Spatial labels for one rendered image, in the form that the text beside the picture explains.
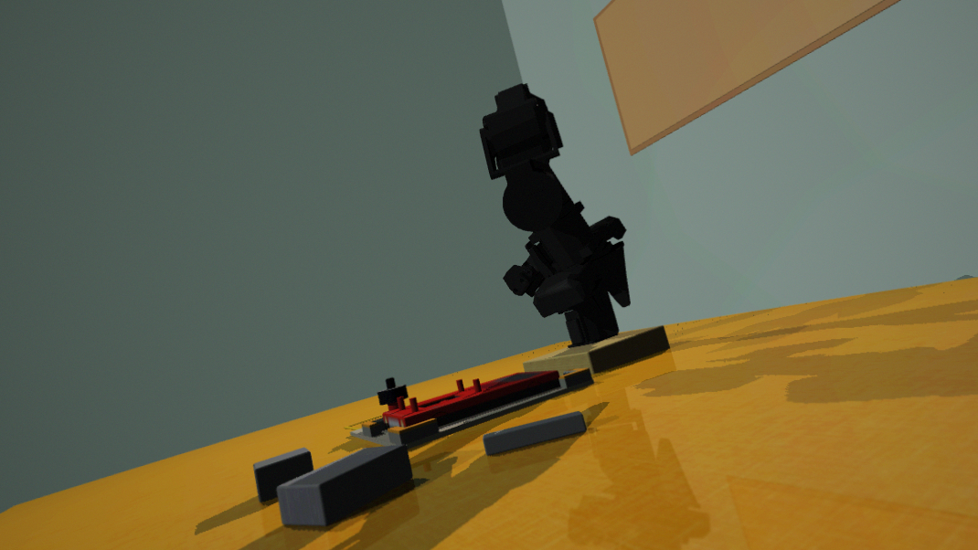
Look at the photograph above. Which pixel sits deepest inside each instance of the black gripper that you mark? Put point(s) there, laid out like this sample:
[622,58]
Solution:
[582,252]

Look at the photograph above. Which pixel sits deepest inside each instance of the black tyre with grey rim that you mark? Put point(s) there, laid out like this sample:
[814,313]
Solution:
[388,396]

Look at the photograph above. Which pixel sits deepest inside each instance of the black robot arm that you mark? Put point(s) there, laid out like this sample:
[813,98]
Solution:
[521,135]

